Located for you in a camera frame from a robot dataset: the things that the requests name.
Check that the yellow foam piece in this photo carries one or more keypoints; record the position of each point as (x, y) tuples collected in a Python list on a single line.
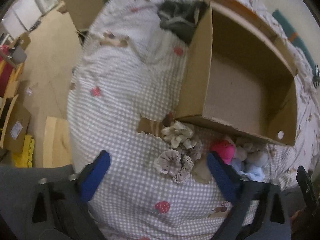
[(24, 159)]

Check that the red suitcase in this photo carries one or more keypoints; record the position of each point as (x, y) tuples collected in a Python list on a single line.
[(5, 70)]

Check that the beige lace scrunchie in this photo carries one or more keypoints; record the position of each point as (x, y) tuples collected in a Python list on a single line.
[(178, 163)]

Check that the checkered duvet with strawberries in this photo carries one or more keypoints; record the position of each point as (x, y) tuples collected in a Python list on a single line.
[(129, 70)]

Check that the cardboard box with label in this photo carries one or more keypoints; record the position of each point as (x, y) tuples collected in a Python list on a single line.
[(14, 123)]

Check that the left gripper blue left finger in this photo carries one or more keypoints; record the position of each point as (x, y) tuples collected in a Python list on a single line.
[(91, 176)]

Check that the light blue fluffy cloth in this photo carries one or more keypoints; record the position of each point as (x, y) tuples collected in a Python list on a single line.
[(251, 171)]

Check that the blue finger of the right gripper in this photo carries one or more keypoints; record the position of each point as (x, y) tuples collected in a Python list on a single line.
[(306, 186)]

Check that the dark grey garment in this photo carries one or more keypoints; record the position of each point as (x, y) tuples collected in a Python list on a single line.
[(181, 18)]

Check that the pink plush toy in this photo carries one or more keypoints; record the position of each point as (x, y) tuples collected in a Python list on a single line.
[(224, 149)]

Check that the cream white scrunchie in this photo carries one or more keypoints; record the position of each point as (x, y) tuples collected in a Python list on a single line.
[(179, 134)]

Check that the grey bucket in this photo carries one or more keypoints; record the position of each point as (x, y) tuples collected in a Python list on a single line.
[(18, 55)]

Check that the open cardboard box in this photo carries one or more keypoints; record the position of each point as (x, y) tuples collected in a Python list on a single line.
[(239, 77)]

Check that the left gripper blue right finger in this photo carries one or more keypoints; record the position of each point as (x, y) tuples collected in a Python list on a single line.
[(227, 179)]

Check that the teal pillow with orange stripe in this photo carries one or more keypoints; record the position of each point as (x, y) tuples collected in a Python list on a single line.
[(295, 39)]

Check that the wooden board on floor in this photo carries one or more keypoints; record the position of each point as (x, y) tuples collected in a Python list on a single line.
[(56, 143)]

